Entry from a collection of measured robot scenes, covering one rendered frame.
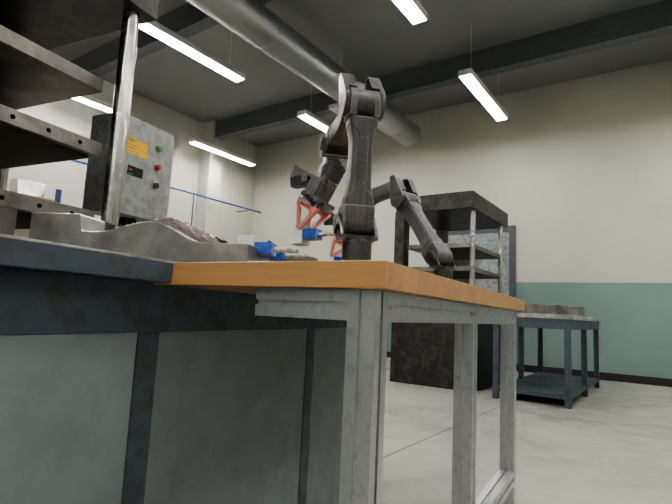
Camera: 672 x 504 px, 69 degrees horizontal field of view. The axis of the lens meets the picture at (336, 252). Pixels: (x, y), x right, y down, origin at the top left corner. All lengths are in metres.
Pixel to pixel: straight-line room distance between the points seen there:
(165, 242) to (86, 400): 0.37
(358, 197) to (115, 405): 0.60
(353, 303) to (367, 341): 0.06
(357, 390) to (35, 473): 0.47
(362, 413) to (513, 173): 7.51
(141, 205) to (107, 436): 1.37
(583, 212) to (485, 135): 1.97
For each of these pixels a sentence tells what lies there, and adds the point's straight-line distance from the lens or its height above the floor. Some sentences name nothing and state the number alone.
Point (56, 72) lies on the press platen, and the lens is 2.01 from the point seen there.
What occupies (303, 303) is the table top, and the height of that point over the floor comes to 0.73.
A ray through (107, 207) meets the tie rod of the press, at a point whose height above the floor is 1.05.
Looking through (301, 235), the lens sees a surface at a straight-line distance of 1.32.
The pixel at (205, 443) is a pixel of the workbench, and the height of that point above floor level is 0.44.
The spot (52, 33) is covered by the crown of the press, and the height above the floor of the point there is 1.81.
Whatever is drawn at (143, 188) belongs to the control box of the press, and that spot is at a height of 1.19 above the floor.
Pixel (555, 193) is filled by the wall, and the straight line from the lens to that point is 7.89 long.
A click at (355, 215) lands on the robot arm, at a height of 0.93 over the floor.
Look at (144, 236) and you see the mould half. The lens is 1.11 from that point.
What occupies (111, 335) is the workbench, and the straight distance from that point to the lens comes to 0.90.
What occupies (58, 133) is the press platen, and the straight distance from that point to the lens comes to 1.89.
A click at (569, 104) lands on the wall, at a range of 8.27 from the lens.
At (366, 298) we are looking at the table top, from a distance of 0.70.
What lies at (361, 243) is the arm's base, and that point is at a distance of 1.00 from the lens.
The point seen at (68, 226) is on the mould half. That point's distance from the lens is 1.21.
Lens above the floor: 0.72
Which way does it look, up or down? 7 degrees up
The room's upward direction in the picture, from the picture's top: 3 degrees clockwise
